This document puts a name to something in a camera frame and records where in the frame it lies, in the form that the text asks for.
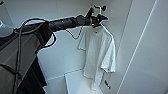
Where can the white wardrobe door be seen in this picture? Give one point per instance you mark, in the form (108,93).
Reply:
(146,50)

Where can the black clothes rail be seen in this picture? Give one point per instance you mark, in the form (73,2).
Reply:
(103,7)

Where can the small black door hinge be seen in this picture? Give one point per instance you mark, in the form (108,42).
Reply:
(107,84)

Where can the black garment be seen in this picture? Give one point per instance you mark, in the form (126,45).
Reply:
(36,80)

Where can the white shirt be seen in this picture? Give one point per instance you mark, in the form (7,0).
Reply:
(98,53)

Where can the white clothes hanger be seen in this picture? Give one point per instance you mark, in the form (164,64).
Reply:
(98,10)

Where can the white wardrobe carcass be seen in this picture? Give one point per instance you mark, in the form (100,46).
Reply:
(66,53)

